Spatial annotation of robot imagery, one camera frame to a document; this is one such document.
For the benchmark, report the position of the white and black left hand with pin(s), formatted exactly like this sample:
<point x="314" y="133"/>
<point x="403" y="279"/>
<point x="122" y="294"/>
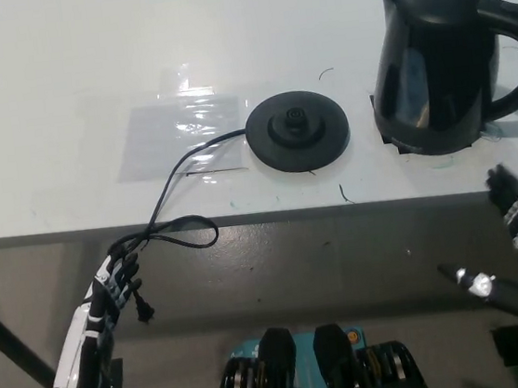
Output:
<point x="77" y="346"/>

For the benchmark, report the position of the black electric kettle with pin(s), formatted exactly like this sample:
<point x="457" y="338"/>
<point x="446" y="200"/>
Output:
<point x="433" y="43"/>

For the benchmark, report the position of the black tape patch on desk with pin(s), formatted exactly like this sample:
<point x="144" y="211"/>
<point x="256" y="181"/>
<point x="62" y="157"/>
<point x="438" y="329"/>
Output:
<point x="388" y="141"/>

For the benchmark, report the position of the round black kettle base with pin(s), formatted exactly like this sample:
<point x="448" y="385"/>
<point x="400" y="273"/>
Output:
<point x="319" y="145"/>

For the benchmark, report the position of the clear plastic sheet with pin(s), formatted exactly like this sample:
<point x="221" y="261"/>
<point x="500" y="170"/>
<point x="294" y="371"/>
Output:
<point x="154" y="135"/>

